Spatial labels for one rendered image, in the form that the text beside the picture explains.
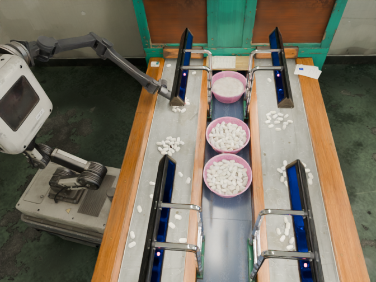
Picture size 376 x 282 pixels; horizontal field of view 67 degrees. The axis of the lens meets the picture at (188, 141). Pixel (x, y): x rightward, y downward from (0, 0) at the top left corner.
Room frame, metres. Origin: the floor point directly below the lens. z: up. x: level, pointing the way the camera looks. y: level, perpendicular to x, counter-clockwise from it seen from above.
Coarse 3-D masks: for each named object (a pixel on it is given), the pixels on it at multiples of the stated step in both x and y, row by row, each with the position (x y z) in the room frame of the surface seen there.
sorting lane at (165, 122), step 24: (168, 72) 1.70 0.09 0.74; (192, 96) 1.42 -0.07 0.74; (168, 120) 1.22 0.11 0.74; (192, 120) 1.20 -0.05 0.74; (168, 144) 1.03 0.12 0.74; (192, 144) 1.01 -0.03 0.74; (144, 168) 0.88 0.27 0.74; (192, 168) 0.84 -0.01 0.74; (144, 192) 0.72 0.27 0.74; (144, 216) 0.59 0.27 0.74; (144, 240) 0.47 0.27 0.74; (168, 240) 0.45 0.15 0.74; (168, 264) 0.34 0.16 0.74
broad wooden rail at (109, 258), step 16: (160, 64) 1.77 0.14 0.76; (144, 96) 1.45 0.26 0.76; (144, 112) 1.29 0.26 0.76; (144, 128) 1.16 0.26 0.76; (128, 144) 1.05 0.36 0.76; (144, 144) 1.04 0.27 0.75; (128, 160) 0.93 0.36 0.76; (128, 176) 0.82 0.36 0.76; (128, 192) 0.72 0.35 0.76; (112, 208) 0.64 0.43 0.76; (128, 208) 0.63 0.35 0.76; (112, 224) 0.55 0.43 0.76; (128, 224) 0.55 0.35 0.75; (112, 240) 0.47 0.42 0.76; (112, 256) 0.40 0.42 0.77; (96, 272) 0.33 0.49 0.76; (112, 272) 0.33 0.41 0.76
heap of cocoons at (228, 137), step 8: (216, 128) 1.11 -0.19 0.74; (224, 128) 1.11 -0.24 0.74; (232, 128) 1.10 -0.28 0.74; (240, 128) 1.09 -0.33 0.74; (216, 136) 1.06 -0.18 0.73; (224, 136) 1.04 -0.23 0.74; (232, 136) 1.04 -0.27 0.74; (240, 136) 1.03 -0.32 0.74; (216, 144) 0.99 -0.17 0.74; (224, 144) 0.99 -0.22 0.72; (232, 144) 0.97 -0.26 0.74; (240, 144) 0.97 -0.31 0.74
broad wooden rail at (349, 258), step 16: (304, 64) 1.58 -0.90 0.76; (304, 80) 1.43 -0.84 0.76; (304, 96) 1.28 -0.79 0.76; (320, 96) 1.26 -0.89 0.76; (320, 112) 1.12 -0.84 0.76; (320, 128) 1.00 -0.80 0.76; (320, 144) 0.89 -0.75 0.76; (320, 160) 0.79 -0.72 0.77; (336, 160) 0.78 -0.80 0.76; (320, 176) 0.69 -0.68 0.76; (336, 176) 0.68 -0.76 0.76; (336, 192) 0.59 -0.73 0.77; (336, 208) 0.51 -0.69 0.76; (336, 224) 0.43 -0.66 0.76; (352, 224) 0.42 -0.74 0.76; (336, 240) 0.36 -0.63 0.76; (352, 240) 0.35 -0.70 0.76; (336, 256) 0.29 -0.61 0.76; (352, 256) 0.28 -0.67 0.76; (352, 272) 0.21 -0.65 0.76
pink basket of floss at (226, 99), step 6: (222, 72) 1.60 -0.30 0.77; (228, 72) 1.60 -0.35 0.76; (234, 72) 1.58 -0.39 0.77; (216, 78) 1.57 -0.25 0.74; (240, 78) 1.54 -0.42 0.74; (216, 96) 1.41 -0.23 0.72; (222, 96) 1.36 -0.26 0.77; (234, 96) 1.34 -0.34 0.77; (240, 96) 1.38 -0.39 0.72; (228, 102) 1.37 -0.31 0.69
